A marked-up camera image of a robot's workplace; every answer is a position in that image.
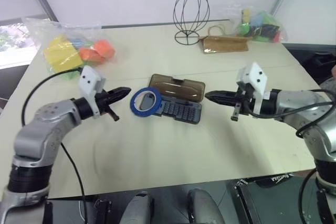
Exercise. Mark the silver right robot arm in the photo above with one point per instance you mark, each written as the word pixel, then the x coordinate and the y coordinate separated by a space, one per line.
pixel 302 106

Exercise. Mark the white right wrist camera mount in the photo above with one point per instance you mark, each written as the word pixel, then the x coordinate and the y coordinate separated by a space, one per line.
pixel 253 74

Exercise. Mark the grey rail behind table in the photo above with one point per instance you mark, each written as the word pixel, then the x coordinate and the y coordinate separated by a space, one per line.
pixel 136 25

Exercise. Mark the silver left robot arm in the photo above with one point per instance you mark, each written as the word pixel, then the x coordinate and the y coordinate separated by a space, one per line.
pixel 47 119

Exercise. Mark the brown tool case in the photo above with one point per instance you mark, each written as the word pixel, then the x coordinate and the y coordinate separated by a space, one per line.
pixel 181 87

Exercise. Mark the clear bag of small blocks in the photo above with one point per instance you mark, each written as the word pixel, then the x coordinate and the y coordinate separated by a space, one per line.
pixel 232 14

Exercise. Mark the large blue foam block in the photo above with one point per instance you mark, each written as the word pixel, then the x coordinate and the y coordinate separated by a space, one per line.
pixel 76 44

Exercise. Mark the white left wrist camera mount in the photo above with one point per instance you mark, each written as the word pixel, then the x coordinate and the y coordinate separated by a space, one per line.
pixel 89 78

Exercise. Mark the small green foam cylinder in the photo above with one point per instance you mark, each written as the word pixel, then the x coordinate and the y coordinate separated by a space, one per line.
pixel 243 28

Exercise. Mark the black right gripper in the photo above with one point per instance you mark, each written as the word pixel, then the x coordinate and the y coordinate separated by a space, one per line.
pixel 242 95

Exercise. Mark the brown paper bag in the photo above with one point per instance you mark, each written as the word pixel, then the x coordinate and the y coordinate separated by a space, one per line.
pixel 225 44

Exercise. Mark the small pink foam block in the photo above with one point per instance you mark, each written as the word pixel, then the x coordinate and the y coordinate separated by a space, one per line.
pixel 277 37

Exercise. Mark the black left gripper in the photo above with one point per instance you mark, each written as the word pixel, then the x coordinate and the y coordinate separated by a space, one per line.
pixel 103 98

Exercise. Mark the orange foam cylinder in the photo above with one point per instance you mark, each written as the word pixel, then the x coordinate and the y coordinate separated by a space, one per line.
pixel 105 49
pixel 88 54

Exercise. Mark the clear bag of large blocks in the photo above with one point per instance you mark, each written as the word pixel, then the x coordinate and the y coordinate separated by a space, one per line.
pixel 39 28

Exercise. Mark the small blue foam block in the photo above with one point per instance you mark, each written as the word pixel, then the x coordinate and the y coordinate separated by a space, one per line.
pixel 256 20

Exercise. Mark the small black foam block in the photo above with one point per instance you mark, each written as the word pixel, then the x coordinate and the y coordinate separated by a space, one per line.
pixel 262 30

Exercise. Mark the small green foam block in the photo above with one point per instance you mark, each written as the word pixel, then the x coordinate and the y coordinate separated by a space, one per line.
pixel 269 18

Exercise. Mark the black equipment case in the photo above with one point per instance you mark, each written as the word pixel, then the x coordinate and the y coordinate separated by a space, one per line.
pixel 275 203
pixel 65 213

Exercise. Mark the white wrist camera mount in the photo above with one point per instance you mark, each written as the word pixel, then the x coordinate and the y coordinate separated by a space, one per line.
pixel 89 78
pixel 253 74

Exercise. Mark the large green foam block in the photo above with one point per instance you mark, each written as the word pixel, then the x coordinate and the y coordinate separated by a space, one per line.
pixel 69 73

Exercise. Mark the bystander person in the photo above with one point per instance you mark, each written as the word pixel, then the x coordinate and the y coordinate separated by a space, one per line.
pixel 334 72

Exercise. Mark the small yellow foam block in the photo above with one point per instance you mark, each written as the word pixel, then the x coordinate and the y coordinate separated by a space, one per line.
pixel 246 15

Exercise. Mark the large yellow foam block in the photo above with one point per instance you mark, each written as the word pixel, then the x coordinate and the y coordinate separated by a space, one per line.
pixel 67 62
pixel 59 45

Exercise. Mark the blue tape roll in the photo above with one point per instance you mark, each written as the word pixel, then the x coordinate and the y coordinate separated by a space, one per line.
pixel 134 106

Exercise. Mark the grey rounded shell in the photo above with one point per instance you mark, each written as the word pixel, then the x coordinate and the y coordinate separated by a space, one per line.
pixel 137 208
pixel 204 208

